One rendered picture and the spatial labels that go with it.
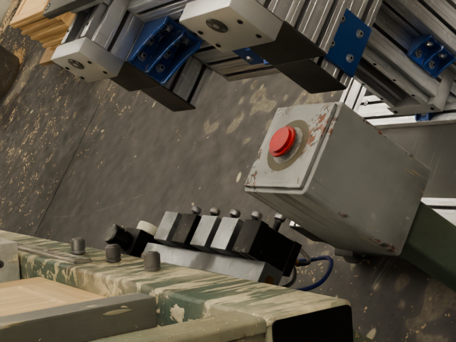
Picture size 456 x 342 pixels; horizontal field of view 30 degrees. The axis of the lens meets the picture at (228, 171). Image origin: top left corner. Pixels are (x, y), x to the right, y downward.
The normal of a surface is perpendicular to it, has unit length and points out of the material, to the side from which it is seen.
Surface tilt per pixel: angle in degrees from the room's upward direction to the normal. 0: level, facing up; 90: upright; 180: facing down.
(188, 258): 0
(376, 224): 90
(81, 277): 33
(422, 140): 0
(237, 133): 0
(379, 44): 90
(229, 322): 57
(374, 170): 90
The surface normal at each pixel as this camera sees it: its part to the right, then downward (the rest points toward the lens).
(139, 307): 0.55, 0.01
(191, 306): -0.83, 0.08
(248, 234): -0.73, -0.47
